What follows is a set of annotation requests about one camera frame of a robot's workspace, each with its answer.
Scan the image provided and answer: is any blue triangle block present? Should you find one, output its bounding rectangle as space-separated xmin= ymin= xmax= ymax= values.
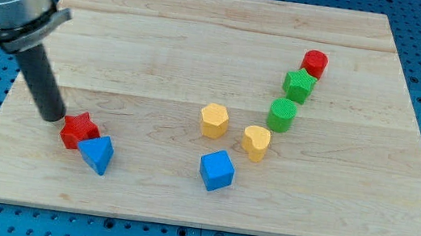
xmin=78 ymin=136 xmax=114 ymax=175

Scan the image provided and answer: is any green cylinder block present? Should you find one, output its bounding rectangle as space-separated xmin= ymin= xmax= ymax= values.
xmin=266 ymin=98 xmax=297 ymax=133

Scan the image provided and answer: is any yellow heart block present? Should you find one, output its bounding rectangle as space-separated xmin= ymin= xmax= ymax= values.
xmin=241 ymin=125 xmax=271 ymax=162

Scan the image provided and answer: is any red star block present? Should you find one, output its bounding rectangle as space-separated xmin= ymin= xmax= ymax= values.
xmin=60 ymin=112 xmax=100 ymax=150

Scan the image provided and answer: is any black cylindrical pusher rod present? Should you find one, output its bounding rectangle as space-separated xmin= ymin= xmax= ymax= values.
xmin=15 ymin=44 xmax=65 ymax=122

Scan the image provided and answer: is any light wooden board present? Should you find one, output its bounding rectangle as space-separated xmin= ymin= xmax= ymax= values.
xmin=0 ymin=0 xmax=421 ymax=236

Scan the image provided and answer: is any green star block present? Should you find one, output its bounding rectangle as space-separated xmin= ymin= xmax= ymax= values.
xmin=282 ymin=68 xmax=318 ymax=105

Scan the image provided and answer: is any yellow hexagon block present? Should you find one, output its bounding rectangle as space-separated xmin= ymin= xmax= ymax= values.
xmin=200 ymin=103 xmax=229 ymax=139

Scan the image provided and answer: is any red cylinder block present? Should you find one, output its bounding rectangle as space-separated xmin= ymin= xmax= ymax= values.
xmin=300 ymin=49 xmax=328 ymax=79

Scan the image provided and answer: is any blue cube block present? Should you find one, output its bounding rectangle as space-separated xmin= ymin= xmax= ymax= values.
xmin=200 ymin=150 xmax=235 ymax=192

